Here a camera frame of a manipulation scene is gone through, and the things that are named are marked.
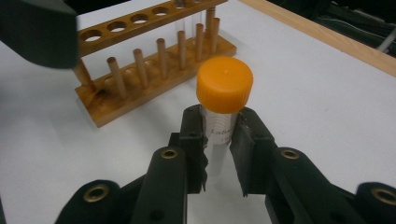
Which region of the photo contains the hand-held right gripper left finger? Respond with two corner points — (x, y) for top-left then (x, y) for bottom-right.
(130, 104), (209, 224)

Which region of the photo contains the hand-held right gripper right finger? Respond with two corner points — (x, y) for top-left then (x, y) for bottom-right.
(229, 106), (356, 224)

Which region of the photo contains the wooden test tube rack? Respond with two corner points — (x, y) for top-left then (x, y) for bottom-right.
(72, 0), (237, 129)

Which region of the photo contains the orange cap test tube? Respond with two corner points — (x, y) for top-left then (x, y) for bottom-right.
(195, 56), (254, 178)

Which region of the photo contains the white cable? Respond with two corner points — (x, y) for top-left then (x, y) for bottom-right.
(375, 26), (396, 54)

